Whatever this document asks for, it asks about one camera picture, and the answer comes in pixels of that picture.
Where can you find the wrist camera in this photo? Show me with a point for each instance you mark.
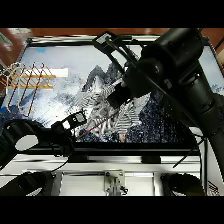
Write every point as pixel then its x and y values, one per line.
pixel 106 41
pixel 78 118

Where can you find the black white striped shirt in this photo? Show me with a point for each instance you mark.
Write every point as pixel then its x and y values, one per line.
pixel 111 121

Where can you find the silver frame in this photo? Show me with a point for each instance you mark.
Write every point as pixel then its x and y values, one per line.
pixel 110 170

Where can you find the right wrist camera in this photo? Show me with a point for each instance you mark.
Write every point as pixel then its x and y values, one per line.
pixel 106 41

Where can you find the white orange checked shirt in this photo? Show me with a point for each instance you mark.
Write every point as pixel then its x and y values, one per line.
pixel 28 85

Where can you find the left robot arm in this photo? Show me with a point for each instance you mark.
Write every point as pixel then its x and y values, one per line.
pixel 25 140

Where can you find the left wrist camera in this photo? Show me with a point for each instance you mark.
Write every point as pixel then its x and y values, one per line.
pixel 78 118

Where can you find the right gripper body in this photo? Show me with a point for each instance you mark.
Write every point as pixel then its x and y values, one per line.
pixel 136 80

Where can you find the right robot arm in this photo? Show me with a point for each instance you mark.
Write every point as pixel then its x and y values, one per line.
pixel 186 66

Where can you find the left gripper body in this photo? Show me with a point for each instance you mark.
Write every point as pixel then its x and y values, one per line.
pixel 63 136

